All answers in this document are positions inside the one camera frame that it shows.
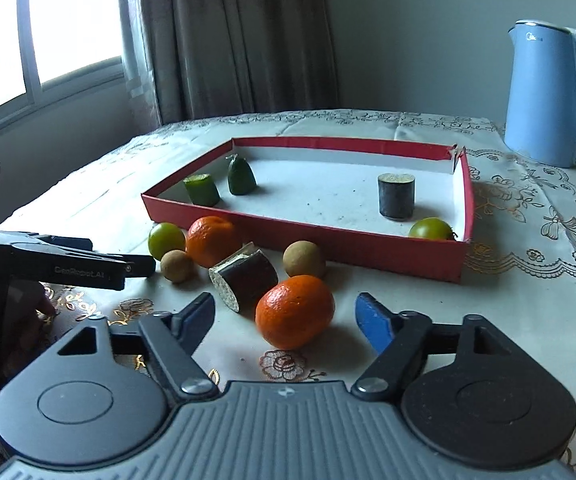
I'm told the person's left hand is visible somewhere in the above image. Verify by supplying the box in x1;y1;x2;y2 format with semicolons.
0;280;59;361

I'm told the red cardboard box tray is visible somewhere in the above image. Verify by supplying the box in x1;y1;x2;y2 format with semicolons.
140;136;475;285

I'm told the sheer white curtain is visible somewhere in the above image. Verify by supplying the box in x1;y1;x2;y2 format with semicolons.
116;0;165;137

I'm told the small green lime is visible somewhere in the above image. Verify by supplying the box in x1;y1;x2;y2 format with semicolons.
147;222;188;262

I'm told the green tomato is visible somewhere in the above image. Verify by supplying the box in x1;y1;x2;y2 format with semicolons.
408;217;462;241

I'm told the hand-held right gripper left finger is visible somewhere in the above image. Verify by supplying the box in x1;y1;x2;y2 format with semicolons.
38;291;220;404

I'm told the orange tangerine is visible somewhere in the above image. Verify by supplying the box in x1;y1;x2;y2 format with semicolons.
185;215;243;269
254;274;336;351

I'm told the brown patterned curtain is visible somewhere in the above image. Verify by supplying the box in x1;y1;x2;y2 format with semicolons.
135;0;342;127

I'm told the brown longan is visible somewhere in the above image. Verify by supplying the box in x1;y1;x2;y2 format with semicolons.
282;239;327;280
160;249;195;285

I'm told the light blue electric kettle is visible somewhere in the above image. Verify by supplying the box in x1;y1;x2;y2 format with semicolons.
503;19;576;169

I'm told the green cucumber end piece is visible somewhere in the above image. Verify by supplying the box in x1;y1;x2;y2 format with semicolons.
226;154;258;196

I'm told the window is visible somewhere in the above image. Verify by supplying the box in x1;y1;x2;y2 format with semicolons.
0;0;126;149

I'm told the dark eggplant piece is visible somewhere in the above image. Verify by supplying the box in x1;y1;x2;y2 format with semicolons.
208;242;280;315
377;172;416;220

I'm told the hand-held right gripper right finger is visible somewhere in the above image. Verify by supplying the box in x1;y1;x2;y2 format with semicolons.
350;292;542;404

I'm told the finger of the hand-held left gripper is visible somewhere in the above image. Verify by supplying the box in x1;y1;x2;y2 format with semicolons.
43;246;157;280
0;229;95;255

